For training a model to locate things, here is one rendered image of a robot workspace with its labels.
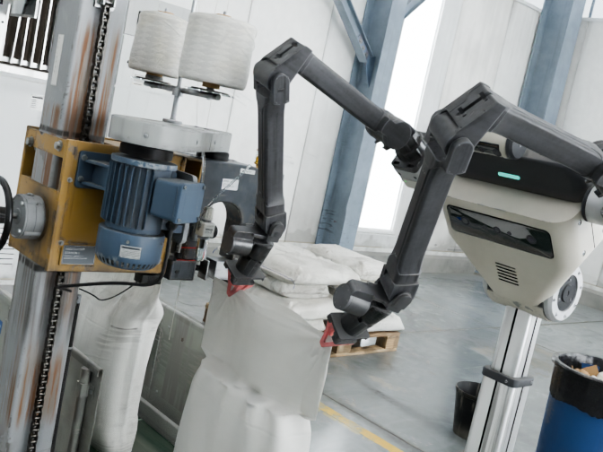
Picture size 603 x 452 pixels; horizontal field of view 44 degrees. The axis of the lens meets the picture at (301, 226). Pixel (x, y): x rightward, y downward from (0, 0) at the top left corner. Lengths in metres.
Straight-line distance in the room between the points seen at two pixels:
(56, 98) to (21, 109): 2.82
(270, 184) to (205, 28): 0.39
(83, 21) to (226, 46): 0.34
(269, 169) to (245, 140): 5.40
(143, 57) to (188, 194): 0.46
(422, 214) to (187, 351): 1.42
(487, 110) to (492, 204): 0.55
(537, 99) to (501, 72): 0.73
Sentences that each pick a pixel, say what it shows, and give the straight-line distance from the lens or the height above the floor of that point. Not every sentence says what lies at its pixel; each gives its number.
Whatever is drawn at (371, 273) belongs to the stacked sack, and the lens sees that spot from 5.36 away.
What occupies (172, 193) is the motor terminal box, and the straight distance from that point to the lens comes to 1.65.
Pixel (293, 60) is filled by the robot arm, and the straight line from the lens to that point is 1.71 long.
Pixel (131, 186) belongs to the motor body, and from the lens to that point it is 1.69.
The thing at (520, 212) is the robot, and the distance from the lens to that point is 1.81.
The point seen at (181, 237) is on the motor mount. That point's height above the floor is 1.17.
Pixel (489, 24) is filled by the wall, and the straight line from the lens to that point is 9.80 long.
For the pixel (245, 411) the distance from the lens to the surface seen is 1.85.
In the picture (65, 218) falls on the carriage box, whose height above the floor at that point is 1.15.
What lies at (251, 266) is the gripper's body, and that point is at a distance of 1.92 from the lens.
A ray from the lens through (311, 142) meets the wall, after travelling 7.76.
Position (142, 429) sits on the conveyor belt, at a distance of 2.66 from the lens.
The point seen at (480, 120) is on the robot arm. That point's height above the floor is 1.55.
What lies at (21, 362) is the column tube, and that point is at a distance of 1.98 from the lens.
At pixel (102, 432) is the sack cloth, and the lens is 2.44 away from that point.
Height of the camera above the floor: 1.48
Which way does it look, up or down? 7 degrees down
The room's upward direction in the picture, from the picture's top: 12 degrees clockwise
